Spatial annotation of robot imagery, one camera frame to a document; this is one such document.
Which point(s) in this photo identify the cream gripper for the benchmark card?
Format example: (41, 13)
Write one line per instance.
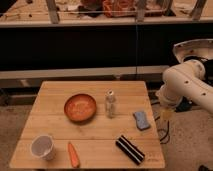
(165, 114)

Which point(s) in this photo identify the clear plastic bottle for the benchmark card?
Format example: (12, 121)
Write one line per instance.
(110, 103)

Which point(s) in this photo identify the black striped rectangular box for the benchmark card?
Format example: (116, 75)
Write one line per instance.
(130, 150)

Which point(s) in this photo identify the wooden table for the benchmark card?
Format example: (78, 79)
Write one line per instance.
(95, 140)

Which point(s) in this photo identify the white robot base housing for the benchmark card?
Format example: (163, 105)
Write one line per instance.
(199, 49)

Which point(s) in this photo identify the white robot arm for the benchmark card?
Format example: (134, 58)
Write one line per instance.
(185, 80)

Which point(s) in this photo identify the white plastic cup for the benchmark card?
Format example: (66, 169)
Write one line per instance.
(42, 147)

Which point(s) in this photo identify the orange ceramic bowl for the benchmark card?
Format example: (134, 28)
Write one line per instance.
(80, 107)

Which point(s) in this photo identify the blue sponge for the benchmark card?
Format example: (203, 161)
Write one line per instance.
(141, 120)

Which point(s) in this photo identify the orange carrot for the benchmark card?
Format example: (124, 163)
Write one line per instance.
(75, 162)

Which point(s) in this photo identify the orange object on shelf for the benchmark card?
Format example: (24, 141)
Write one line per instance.
(118, 8)

